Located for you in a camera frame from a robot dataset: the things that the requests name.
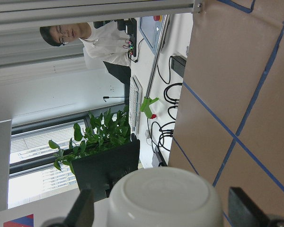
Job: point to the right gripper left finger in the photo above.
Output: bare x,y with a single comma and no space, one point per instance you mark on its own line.
82,212

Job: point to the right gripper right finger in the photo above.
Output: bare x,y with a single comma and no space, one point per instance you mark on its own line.
243,211

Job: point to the white cup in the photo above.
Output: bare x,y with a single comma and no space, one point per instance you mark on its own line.
164,197

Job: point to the black monitor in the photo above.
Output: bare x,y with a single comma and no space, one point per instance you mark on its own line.
100,172

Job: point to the green potted plant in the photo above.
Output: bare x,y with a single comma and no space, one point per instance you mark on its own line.
107,131

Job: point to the white keyboard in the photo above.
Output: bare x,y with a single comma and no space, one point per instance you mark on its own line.
135,99

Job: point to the black power adapter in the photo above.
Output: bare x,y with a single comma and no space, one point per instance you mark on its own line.
178,64

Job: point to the person in white shirt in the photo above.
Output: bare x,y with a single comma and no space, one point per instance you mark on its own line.
106,43

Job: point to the green handled grabber tool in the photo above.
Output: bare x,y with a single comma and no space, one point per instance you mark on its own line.
147,101

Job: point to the aluminium frame beam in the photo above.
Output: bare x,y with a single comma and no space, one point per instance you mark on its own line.
25,10

